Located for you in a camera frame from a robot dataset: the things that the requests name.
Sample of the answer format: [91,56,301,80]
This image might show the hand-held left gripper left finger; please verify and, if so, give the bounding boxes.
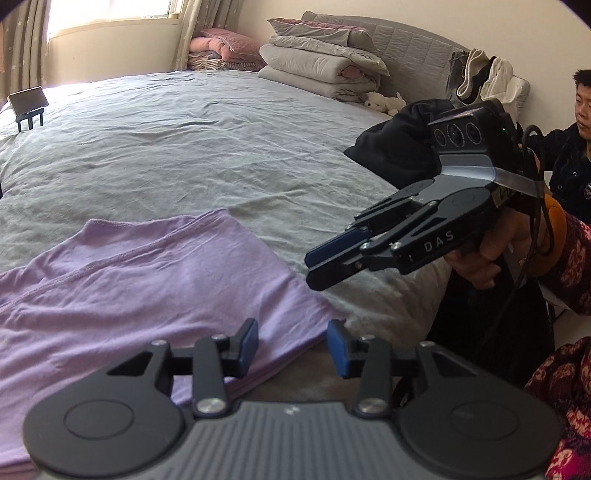
[107,318,259,418]

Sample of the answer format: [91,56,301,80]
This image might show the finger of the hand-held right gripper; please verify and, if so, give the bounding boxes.
[307,198,463,292]
[305,180,444,271]

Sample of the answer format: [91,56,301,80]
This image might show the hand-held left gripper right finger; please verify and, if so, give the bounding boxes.
[327,319,481,418]

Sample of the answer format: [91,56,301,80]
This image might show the purple long-sleeved shirt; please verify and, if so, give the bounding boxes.
[0,209,348,472]

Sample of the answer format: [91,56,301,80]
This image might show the person's right forearm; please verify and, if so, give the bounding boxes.
[526,194,591,319]

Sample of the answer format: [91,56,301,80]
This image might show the person's right hand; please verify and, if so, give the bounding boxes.
[445,205,543,291]

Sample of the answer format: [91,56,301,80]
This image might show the white jacket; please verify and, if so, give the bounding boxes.
[455,48,515,109]

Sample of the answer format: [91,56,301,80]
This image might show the black garment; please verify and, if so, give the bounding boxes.
[344,99,458,190]

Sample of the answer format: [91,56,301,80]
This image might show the white plush toy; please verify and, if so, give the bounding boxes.
[364,91,408,117]

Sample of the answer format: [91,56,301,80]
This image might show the person's black trousers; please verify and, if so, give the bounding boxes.
[427,270,557,398]

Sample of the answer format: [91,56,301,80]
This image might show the grey quilted headboard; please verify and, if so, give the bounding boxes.
[302,11,532,121]

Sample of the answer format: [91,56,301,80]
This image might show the grey folded quilt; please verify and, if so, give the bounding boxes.
[259,37,391,86]

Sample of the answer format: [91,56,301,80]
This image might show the beige folded quilt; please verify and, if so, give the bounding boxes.
[257,65,382,101]

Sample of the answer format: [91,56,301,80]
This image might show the grey mauve-trimmed quilt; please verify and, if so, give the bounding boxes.
[268,11,377,51]

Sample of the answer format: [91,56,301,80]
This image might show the grey bed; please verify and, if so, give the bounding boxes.
[0,69,453,402]

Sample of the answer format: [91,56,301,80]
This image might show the striped folded blanket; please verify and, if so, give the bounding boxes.
[187,51,266,72]

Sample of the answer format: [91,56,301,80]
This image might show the pink pillow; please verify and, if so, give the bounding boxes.
[201,28,264,56]

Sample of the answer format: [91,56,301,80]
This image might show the pink folded quilt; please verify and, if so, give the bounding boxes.
[188,37,227,58]

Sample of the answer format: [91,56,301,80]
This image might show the grey star-patterned curtain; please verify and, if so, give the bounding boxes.
[173,0,243,70]
[0,0,49,100]

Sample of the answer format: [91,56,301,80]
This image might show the blue legged phone stand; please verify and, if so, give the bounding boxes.
[16,108,44,132]

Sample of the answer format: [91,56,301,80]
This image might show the black smartphone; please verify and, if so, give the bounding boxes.
[8,88,48,112]

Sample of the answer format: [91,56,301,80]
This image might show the window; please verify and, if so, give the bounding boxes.
[44,0,183,40]

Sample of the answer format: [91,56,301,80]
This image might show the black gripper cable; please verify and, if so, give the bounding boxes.
[475,124,561,361]

